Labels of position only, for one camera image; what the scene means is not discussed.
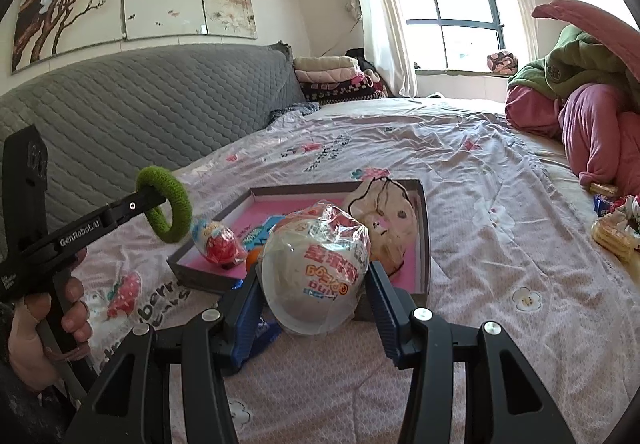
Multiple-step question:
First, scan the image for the dark patterned folded blanket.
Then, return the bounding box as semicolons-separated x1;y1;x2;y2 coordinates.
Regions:
300;73;388;105

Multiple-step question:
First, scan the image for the white surprise egg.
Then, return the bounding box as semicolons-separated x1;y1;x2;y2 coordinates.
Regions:
261;201;372;336

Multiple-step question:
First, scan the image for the flat light blue packet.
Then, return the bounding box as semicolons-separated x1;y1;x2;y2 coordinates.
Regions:
242;215;286;252

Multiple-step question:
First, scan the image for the person's left hand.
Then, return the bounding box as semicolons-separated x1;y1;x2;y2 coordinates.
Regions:
7;247;93;390

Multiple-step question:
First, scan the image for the green knitted ring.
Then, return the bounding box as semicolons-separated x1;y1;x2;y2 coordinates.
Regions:
135;167;193;245

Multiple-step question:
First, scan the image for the printed pink bed sheet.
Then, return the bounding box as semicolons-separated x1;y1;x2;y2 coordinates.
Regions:
75;97;640;444

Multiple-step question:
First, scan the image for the grey quilted headboard cover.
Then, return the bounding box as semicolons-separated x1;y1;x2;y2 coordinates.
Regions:
0;42;306;245

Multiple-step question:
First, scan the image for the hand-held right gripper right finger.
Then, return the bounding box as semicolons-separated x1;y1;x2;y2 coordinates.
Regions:
367;261;571;444

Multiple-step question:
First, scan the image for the shallow brown box tray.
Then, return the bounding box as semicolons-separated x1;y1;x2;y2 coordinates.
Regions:
167;178;432;321

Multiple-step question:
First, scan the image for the red blue surprise egg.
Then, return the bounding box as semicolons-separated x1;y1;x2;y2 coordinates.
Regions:
191;218;247;269

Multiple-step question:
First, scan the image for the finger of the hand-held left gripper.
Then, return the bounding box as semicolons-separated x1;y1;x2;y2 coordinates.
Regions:
102;187;168;226

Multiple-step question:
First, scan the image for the green blanket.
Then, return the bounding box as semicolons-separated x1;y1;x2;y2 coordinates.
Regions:
507;24;640;105

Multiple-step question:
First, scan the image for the pink floral bag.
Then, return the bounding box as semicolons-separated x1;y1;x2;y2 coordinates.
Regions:
487;50;518;74

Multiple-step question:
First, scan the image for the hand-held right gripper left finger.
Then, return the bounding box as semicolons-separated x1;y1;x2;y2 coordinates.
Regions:
75;269;263;444

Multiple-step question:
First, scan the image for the yellow wafer packet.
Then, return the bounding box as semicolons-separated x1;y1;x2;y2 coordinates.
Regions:
591;211;640;265

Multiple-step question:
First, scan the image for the salmon pink pillow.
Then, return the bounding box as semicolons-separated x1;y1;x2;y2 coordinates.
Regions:
531;0;640;32

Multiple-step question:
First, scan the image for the beige folded blanket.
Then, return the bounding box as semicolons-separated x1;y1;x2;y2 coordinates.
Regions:
294;55;361;84

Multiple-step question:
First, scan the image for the pink duvet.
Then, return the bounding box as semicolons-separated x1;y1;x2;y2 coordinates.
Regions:
505;84;640;197

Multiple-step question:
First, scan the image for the colourful crumpled wrapper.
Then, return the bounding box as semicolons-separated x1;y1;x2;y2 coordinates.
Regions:
607;195;640;225

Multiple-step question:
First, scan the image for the beige plush toy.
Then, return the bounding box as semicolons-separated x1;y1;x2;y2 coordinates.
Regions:
345;177;418;277

